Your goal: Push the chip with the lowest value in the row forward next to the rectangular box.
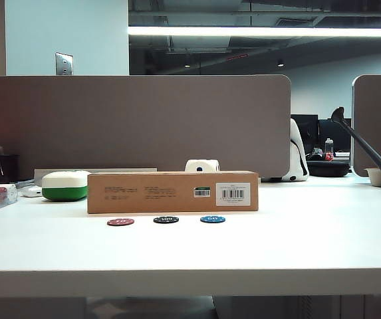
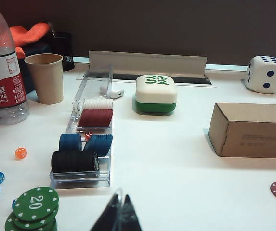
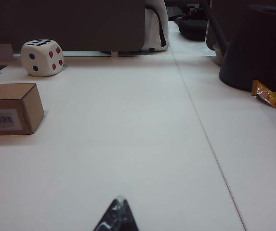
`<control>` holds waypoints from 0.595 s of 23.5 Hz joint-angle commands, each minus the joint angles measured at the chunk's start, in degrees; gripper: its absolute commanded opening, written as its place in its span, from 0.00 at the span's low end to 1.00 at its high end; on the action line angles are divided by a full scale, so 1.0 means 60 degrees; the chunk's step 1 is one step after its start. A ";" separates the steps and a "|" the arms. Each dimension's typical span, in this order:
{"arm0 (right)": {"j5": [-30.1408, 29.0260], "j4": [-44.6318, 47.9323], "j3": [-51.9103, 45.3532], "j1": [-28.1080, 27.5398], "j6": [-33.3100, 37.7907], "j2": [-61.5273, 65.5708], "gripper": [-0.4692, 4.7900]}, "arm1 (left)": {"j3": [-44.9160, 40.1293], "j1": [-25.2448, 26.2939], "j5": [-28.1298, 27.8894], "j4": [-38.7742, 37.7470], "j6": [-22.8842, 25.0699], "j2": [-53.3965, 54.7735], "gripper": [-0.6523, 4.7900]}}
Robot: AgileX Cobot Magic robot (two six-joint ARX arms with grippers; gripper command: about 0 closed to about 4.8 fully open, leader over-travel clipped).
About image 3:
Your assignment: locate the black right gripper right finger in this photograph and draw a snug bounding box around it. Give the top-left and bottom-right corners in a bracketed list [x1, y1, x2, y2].
[122, 196, 140, 231]

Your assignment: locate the black bowl-shaped hat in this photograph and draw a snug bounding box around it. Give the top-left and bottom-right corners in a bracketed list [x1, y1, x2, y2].
[175, 8, 208, 41]

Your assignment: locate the yellow snack wrapper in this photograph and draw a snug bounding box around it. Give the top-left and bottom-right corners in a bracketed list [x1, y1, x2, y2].
[251, 80, 276, 111]

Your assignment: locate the long brown cardboard box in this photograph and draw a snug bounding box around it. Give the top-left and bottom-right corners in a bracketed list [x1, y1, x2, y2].
[0, 83, 45, 136]

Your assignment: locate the dark grey watering can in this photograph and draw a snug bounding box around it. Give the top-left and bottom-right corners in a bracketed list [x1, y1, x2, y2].
[201, 0, 276, 92]

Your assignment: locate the wide grey desk partition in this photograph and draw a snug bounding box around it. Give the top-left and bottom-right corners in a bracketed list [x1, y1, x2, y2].
[0, 0, 146, 52]

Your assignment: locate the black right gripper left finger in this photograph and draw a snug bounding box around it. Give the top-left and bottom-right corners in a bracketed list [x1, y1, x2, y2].
[93, 196, 123, 231]

